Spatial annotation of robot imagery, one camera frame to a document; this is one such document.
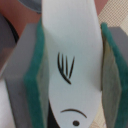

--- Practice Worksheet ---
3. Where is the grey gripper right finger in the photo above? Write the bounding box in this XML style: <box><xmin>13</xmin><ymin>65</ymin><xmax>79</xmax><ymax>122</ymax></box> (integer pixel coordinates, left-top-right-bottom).
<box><xmin>101</xmin><ymin>23</ymin><xmax>128</xmax><ymax>128</ymax></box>

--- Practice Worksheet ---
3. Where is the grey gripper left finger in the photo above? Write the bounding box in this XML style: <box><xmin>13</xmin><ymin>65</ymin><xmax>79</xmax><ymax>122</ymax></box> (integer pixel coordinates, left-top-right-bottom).
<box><xmin>2</xmin><ymin>22</ymin><xmax>49</xmax><ymax>128</ymax></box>

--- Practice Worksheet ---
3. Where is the grey toy frying pan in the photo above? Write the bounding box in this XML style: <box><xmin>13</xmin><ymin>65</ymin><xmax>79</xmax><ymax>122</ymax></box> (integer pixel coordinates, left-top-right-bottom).
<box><xmin>18</xmin><ymin>0</ymin><xmax>41</xmax><ymax>13</ymax></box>

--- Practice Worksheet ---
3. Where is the beige woven placemat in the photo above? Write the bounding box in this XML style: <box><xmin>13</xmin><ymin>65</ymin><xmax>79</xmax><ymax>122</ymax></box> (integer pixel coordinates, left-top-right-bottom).
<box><xmin>98</xmin><ymin>0</ymin><xmax>128</xmax><ymax>34</ymax></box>

